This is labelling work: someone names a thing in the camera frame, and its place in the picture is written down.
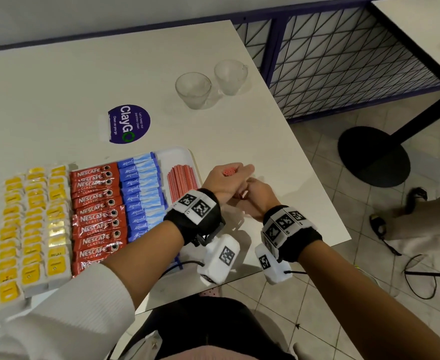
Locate person's right hand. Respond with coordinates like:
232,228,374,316
235,178,281,223

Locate person's left hand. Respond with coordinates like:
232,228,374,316
201,163,256,205

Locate person's right forearm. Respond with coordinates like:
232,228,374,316
298,240,440,360

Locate person's left forearm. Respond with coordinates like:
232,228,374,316
100,220,186,294

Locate black left wristband with markers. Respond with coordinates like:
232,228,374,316
163,188,227,247

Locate black wristband with markers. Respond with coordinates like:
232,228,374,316
163,188,227,247
261,205,324,264

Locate black right wristband with markers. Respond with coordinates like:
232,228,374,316
261,205,324,264

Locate pile of red stirrers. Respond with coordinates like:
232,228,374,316
166,164,200,205

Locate white plastic tray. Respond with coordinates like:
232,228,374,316
154,146,206,207

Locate clear glass cup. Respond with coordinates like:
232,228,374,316
174,72,212,110
214,59,249,96

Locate row of blue sweetener sachets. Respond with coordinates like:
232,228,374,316
116,151,168,243

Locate round purple sticker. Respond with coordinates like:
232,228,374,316
107,104,152,145

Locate black trousers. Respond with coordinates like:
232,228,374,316
122,296,296,360

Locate row of red coffee sachets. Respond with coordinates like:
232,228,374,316
69,162,129,278

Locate rows of yellow tea bags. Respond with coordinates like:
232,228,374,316
0,164,73,305

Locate white knit sleeve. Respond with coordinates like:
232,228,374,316
0,262,137,360

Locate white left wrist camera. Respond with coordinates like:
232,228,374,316
197,234,242,286

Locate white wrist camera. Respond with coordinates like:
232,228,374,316
254,243,294,285
197,234,242,286

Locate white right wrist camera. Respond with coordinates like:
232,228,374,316
254,243,294,285

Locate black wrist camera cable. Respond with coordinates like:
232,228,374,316
159,260,206,277

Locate white table with black pedestal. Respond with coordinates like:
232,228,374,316
337,0,440,189

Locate purple framed wire mesh partition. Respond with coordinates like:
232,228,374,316
233,3,440,124

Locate black floor cable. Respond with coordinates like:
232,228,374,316
403,254,440,301

